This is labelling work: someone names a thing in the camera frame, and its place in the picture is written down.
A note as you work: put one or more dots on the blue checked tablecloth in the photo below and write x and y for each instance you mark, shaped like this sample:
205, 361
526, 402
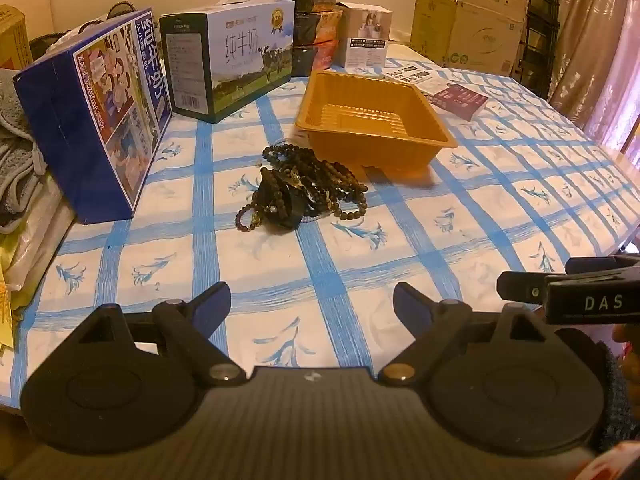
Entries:
350, 270

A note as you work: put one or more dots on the maroon book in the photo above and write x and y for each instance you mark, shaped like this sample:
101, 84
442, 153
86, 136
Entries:
460, 100

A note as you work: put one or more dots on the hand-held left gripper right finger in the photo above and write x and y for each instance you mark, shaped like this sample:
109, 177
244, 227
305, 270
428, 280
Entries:
409, 306

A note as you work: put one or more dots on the golden plastic tray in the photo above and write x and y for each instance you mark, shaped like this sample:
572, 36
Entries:
365, 115

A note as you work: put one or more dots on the yellow paper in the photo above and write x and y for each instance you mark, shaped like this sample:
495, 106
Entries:
10, 285

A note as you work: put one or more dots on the person's right hand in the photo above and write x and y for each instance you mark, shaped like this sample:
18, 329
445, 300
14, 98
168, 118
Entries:
629, 341

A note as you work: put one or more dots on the black jewelry case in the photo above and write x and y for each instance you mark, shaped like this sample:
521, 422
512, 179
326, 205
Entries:
292, 212

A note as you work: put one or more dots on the red white printed cloth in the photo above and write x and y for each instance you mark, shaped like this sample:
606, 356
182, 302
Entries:
607, 465

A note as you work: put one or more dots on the light brown cardboard box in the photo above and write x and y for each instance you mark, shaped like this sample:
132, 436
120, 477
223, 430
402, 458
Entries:
485, 35

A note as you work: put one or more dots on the blue milk carton box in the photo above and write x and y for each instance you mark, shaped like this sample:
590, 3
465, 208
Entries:
100, 110

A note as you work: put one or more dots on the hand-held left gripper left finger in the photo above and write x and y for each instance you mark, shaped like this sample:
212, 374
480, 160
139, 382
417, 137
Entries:
216, 306

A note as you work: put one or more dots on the white green milk carton box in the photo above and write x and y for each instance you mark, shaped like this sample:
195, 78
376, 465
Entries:
240, 50

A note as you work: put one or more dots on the white plastic bag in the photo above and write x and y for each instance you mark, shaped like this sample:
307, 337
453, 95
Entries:
40, 240

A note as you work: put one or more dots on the grey towel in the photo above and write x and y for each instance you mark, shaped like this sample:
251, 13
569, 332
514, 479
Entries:
17, 135

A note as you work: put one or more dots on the yellow brown cardboard box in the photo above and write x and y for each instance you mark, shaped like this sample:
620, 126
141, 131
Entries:
12, 40

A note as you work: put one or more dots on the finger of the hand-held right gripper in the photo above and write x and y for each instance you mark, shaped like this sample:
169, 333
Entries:
520, 287

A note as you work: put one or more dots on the small white product box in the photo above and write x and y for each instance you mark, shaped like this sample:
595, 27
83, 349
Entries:
362, 35

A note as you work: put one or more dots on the dark brown cardboard box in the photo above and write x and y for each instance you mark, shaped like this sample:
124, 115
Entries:
430, 15

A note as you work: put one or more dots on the black storage rack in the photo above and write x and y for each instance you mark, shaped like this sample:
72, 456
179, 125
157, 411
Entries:
537, 25

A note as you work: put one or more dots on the pink beige curtain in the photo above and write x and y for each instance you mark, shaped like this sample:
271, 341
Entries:
595, 35

